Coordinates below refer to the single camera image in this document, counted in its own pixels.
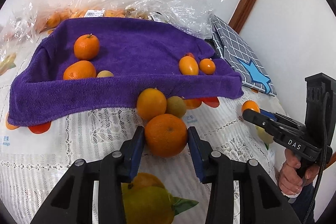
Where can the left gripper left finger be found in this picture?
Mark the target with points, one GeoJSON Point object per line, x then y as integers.
{"type": "Point", "coordinates": [71, 199]}

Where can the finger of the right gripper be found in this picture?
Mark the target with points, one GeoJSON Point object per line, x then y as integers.
{"type": "Point", "coordinates": [270, 126]}
{"type": "Point", "coordinates": [280, 118]}

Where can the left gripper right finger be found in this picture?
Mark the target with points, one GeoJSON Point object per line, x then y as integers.
{"type": "Point", "coordinates": [260, 199]}

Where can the small red fruit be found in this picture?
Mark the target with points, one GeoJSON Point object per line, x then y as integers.
{"type": "Point", "coordinates": [189, 54]}

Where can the large orange mandarin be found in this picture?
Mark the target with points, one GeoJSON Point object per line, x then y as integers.
{"type": "Point", "coordinates": [166, 135]}

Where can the person's right hand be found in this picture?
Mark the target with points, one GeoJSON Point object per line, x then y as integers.
{"type": "Point", "coordinates": [289, 181]}

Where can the orange kumquat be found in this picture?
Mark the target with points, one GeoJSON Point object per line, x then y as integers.
{"type": "Point", "coordinates": [249, 104]}
{"type": "Point", "coordinates": [207, 66]}
{"type": "Point", "coordinates": [188, 66]}

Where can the grey checked star cloth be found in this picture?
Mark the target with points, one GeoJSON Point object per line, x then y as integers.
{"type": "Point", "coordinates": [239, 55]}

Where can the small yellow-green fruit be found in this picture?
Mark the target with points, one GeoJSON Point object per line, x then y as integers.
{"type": "Point", "coordinates": [105, 73]}
{"type": "Point", "coordinates": [176, 106]}

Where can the clear plastic bag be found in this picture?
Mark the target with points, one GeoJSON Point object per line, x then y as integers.
{"type": "Point", "coordinates": [37, 16]}

